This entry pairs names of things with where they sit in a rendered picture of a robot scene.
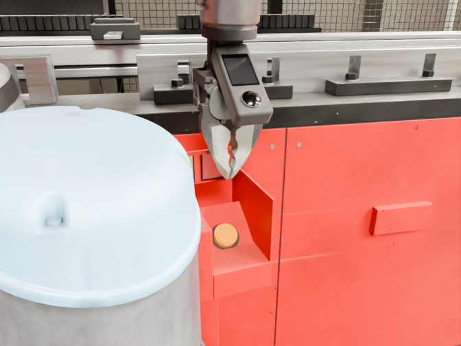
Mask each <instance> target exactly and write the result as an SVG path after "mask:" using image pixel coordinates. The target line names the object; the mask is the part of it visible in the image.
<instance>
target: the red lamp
mask: <svg viewBox="0 0 461 346"><path fill-rule="evenodd" d="M202 176H203V179H208V178H217V177H221V176H222V175H221V174H220V172H219V171H218V170H217V168H216V166H215V164H214V162H213V160H212V158H211V155H210V154H203V155H202Z"/></svg>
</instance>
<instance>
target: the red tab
mask: <svg viewBox="0 0 461 346"><path fill-rule="evenodd" d="M432 207H433V204H432V203H430V202H429V201H422V202H415V203H403V204H396V205H384V206H377V207H373V214H372V218H371V224H370V232H371V233H372V234H373V235H383V234H389V233H399V232H405V231H416V230H422V229H428V225H429V219H430V216H431V212H432Z"/></svg>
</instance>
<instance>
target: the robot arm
mask: <svg viewBox="0 0 461 346"><path fill-rule="evenodd" d="M196 4H197V5H200V20H201V21H202V22H203V23H204V24H202V25H201V36H202V37H204V38H207V60H206V61H205V63H204V66H203V67H199V68H193V103H194V105H195V106H196V107H197V108H198V110H199V111H200V115H199V117H198V124H199V129H200V132H201V135H202V137H203V139H204V141H205V143H206V145H207V147H208V149H209V153H210V155H211V158H212V160H213V162H214V164H215V166H216V168H217V170H218V171H219V172H220V174H221V175H222V176H223V177H224V178H225V179H232V178H233V177H234V176H235V175H236V173H238V171H239V170H240V168H241V167H242V165H243V164H244V162H245V161H246V159H247V158H248V155H249V154H250V151H251V150H252V149H253V148H254V146H255V143H256V141H257V139H258V137H259V134H260V132H261V129H262V127H263V124H266V123H268V122H269V120H270V118H271V116H272V114H273V108H272V105H271V103H270V101H269V99H268V96H267V93H266V92H265V89H264V86H263V84H262V81H261V78H260V77H259V74H258V71H257V68H256V67H255V64H254V62H253V59H252V56H251V55H250V52H249V50H248V47H247V45H246V44H243V41H248V40H252V39H256V38H257V26H255V25H256V24H258V23H259V19H260V8H261V0H196ZM206 63H207V64H206ZM227 119H231V121H232V123H233V125H234V126H233V127H232V130H231V131H229V130H228V129H227V128H226V127H225V126H223V125H222V124H224V123H225V122H226V120H227ZM220 123H221V124H220ZM229 142H230V146H231V148H232V150H231V154H232V159H231V162H230V164H228V161H229V158H230V155H229V154H228V150H227V147H228V143H229ZM200 233H201V218H200V209H199V206H198V202H197V200H196V197H195V190H194V183H193V171H192V167H191V163H190V160H189V157H188V156H187V153H186V152H185V150H184V148H183V147H182V146H181V144H180V143H179V142H178V140H177V139H176V138H175V137H174V136H172V135H171V134H170V133H169V132H167V131H166V130H165V129H163V128H161V127H160V126H158V125H156V124H155V123H153V122H150V121H148V120H146V119H143V118H141V117H137V116H135V115H131V114H128V113H123V112H120V111H114V110H109V109H104V108H94V109H91V110H82V109H80V108H79V107H78V106H46V107H36V108H26V107H25V105H24V103H23V100H22V98H21V95H20V93H19V91H18V89H17V87H16V84H15V82H14V80H13V77H12V75H11V73H10V71H9V69H8V67H7V66H5V65H3V64H1V63H0V346H202V343H201V322H200V285H199V266H198V245H199V241H200Z"/></svg>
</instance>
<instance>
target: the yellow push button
mask: <svg viewBox="0 0 461 346"><path fill-rule="evenodd" d="M213 237H214V240H215V242H216V243H217V244H218V245H220V246H222V247H230V246H232V245H234V243H235V242H236V240H237V230H236V229H235V227H234V226H232V225H230V224H226V223H224V224H220V225H218V226H217V227H216V229H215V231H214V234H213Z"/></svg>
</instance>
